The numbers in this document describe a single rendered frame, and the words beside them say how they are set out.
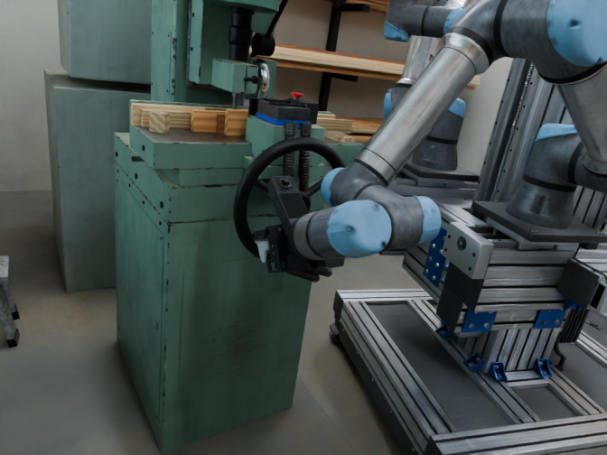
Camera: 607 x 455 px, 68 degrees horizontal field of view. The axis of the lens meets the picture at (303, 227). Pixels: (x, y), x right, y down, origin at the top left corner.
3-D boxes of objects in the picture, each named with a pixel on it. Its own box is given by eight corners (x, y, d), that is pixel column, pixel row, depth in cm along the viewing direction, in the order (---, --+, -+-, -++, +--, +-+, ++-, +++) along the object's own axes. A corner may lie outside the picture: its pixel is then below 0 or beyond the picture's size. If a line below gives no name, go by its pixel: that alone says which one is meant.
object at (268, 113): (275, 125, 99) (278, 99, 97) (253, 116, 108) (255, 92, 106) (323, 127, 107) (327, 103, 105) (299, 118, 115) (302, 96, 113)
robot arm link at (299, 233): (301, 212, 67) (346, 207, 71) (287, 216, 71) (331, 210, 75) (309, 263, 66) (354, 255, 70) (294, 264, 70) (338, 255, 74)
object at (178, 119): (143, 127, 108) (143, 110, 106) (140, 125, 109) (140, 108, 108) (350, 133, 142) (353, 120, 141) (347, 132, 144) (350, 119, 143)
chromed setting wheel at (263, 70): (259, 105, 130) (264, 60, 126) (241, 98, 140) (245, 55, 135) (268, 106, 132) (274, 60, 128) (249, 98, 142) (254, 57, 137)
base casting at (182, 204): (166, 225, 104) (167, 186, 100) (112, 159, 147) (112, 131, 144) (324, 210, 128) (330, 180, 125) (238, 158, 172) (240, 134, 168)
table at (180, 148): (164, 183, 90) (165, 153, 88) (127, 146, 113) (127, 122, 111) (388, 174, 123) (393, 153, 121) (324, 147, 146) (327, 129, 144)
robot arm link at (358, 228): (403, 251, 61) (351, 261, 57) (355, 255, 70) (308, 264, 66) (394, 193, 61) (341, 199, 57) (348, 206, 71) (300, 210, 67)
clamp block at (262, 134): (267, 166, 101) (272, 125, 98) (241, 152, 111) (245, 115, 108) (322, 165, 109) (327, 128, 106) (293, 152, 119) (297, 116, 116)
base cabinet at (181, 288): (160, 456, 129) (166, 225, 103) (115, 341, 173) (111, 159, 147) (294, 407, 153) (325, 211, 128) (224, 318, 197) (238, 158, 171)
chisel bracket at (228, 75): (231, 98, 113) (234, 62, 110) (210, 90, 123) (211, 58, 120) (257, 100, 117) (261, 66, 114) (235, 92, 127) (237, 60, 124)
